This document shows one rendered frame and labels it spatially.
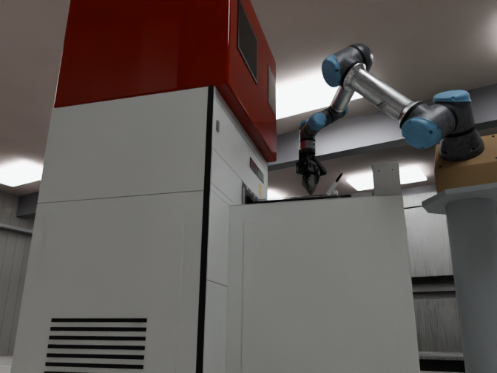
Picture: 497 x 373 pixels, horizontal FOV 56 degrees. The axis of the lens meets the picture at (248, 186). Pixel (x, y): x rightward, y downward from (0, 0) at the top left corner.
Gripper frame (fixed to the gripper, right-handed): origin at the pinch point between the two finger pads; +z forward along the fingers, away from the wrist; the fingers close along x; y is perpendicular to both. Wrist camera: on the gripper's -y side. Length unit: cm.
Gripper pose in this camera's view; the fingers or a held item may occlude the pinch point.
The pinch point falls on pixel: (311, 192)
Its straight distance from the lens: 219.0
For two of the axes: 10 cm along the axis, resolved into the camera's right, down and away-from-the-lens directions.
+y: -6.8, -2.4, -7.0
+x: 7.4, -2.1, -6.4
